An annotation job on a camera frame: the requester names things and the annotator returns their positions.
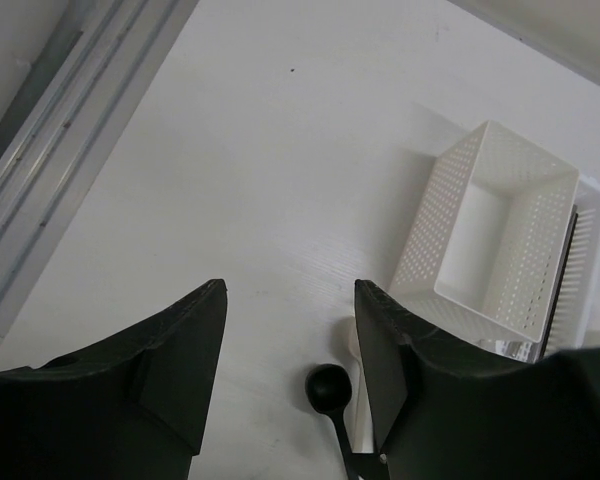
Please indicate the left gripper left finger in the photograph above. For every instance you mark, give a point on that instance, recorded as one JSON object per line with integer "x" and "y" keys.
{"x": 131, "y": 406}

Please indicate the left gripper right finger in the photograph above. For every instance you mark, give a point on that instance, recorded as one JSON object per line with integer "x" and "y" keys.
{"x": 443, "y": 408}

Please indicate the black spoon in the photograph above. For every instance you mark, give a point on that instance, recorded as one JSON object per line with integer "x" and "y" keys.
{"x": 329, "y": 390}

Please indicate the cream wooden spoon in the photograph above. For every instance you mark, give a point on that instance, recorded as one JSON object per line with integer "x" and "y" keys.
{"x": 360, "y": 418}

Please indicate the white perforated basket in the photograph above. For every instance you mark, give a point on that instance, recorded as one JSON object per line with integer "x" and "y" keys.
{"x": 578, "y": 287}

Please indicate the white square box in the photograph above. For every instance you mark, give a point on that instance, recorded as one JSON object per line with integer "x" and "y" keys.
{"x": 484, "y": 249}

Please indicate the aluminium rail frame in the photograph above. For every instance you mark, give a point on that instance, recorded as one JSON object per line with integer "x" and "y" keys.
{"x": 99, "y": 66}

